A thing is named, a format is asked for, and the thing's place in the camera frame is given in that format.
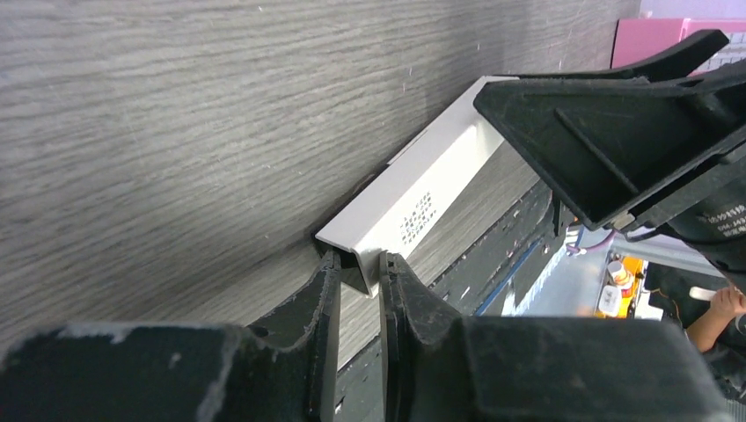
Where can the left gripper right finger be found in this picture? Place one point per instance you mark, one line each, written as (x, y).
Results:
(441, 365)

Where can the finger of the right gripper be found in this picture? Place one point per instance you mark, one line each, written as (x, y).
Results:
(672, 63)

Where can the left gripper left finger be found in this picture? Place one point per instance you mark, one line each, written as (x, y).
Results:
(282, 367)

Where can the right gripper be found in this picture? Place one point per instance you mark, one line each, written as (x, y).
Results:
(655, 158)

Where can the remote battery cover strip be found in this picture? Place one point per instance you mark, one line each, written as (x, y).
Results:
(401, 204)

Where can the pink tape dispenser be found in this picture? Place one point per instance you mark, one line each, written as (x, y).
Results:
(640, 38)

